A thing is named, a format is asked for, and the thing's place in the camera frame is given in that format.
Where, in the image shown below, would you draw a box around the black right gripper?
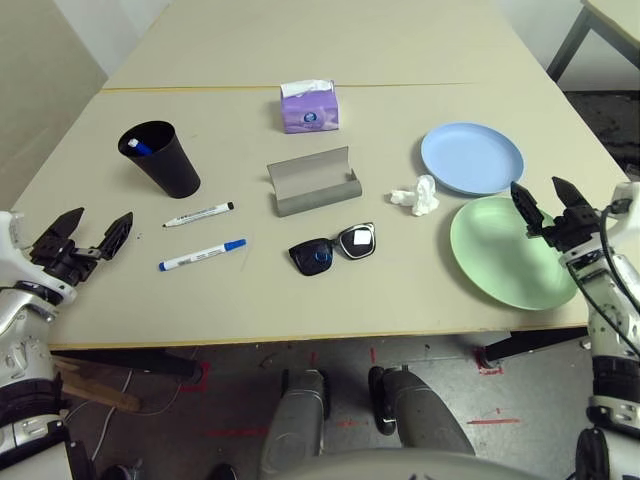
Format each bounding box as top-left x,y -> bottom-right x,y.
509,175 -> 609,252

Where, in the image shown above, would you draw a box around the beige side table black legs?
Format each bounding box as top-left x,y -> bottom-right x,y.
547,0 -> 640,84

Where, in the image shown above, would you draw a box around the black table support beam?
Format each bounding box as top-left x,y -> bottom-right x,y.
482,327 -> 591,364
49,348 -> 204,381

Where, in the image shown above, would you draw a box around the grey right robot leg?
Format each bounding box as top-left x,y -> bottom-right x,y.
368,364 -> 476,456

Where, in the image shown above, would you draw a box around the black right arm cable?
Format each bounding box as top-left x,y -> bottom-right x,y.
599,198 -> 640,351

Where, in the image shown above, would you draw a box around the black sunglasses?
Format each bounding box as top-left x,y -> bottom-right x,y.
288,221 -> 377,278

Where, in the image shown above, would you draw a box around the thin white floor cable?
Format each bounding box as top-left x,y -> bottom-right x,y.
64,369 -> 187,451

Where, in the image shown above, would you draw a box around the dark speckled floor mat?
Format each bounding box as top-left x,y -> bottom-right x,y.
563,89 -> 640,174

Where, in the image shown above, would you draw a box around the light green plate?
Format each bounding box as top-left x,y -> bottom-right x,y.
449,195 -> 581,312

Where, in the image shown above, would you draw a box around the purple tissue pack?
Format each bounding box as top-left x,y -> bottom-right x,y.
279,78 -> 343,135

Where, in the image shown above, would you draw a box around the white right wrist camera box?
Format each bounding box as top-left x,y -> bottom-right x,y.
609,180 -> 640,236

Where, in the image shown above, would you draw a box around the wooden plank piece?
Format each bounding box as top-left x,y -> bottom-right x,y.
52,357 -> 144,414

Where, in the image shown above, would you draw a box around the grey robot torso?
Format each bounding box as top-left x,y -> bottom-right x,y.
294,446 -> 551,480

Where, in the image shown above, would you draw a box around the white tissue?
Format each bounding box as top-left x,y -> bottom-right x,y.
385,174 -> 441,217

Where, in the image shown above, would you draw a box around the black cap whiteboard marker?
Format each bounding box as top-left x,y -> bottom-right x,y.
162,201 -> 236,230

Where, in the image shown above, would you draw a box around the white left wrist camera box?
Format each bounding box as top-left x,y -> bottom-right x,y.
0,209 -> 26,251

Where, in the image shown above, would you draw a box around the black plastic cup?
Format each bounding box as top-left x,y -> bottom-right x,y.
117,119 -> 202,200

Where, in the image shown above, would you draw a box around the dark shoe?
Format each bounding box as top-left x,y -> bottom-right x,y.
99,462 -> 146,480
204,462 -> 240,480

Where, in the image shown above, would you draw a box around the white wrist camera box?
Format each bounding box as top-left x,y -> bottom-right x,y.
0,209 -> 26,251
609,180 -> 640,236

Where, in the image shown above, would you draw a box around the light blue plate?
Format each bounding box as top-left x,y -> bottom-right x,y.
420,122 -> 526,196

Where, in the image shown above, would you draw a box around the grey glasses case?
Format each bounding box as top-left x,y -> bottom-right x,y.
266,145 -> 364,219

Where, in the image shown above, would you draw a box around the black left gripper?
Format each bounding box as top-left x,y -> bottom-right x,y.
29,207 -> 136,289

